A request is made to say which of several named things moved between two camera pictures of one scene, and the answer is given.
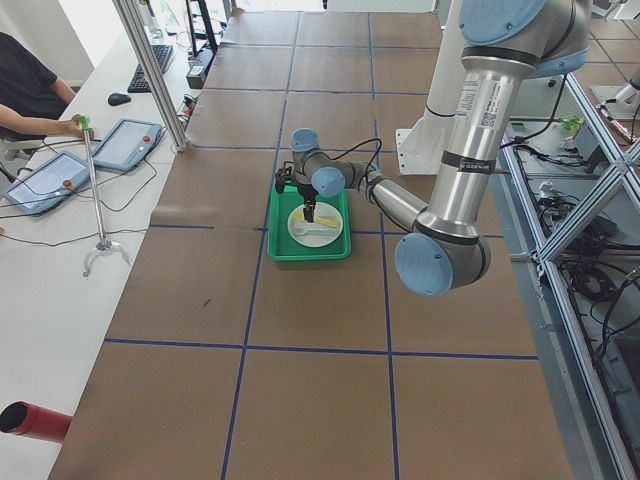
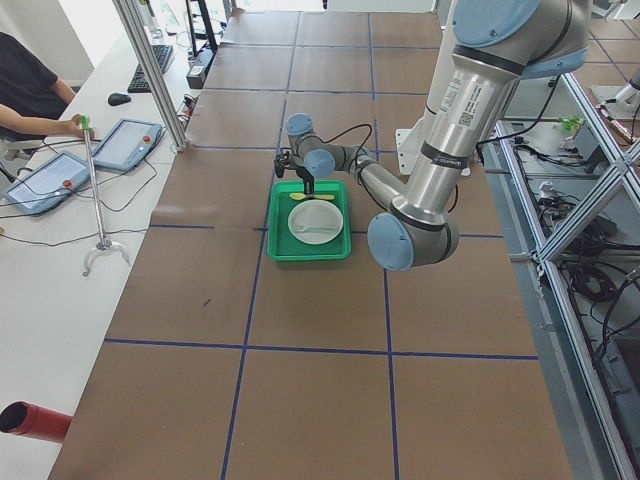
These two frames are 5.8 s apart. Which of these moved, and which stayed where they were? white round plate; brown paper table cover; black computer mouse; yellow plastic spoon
Moved: yellow plastic spoon
Stayed: black computer mouse; brown paper table cover; white round plate
